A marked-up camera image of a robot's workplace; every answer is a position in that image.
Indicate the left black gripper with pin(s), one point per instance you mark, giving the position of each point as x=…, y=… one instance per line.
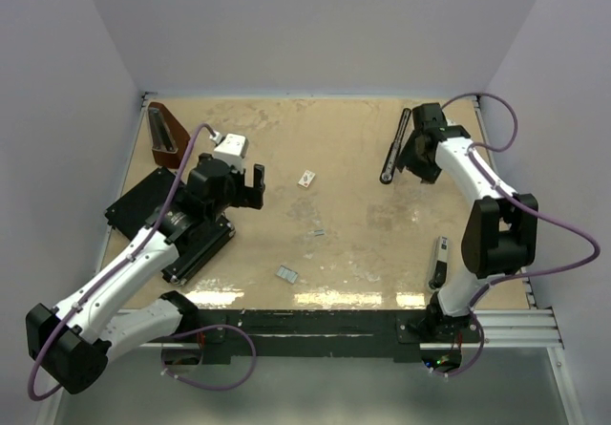
x=248, y=196

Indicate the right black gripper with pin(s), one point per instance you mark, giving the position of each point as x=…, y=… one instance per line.
x=429, y=174

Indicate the black stapler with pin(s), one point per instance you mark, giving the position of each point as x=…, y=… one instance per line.
x=389, y=166

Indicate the grey deli stapler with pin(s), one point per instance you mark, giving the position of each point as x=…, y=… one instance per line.
x=438, y=270

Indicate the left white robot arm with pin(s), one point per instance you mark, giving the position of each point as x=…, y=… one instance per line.
x=75, y=340

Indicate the white staple box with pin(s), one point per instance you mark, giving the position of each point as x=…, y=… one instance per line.
x=306, y=179

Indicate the brown wooden metronome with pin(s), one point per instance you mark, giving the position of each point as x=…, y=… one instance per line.
x=169, y=138

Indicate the large staple strip block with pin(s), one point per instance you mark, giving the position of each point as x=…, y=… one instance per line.
x=287, y=274

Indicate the black carrying case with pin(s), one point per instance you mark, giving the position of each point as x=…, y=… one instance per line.
x=198, y=240

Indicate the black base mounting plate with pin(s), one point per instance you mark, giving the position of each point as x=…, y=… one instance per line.
x=398, y=335

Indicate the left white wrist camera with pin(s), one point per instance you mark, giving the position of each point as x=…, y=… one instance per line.
x=230, y=146

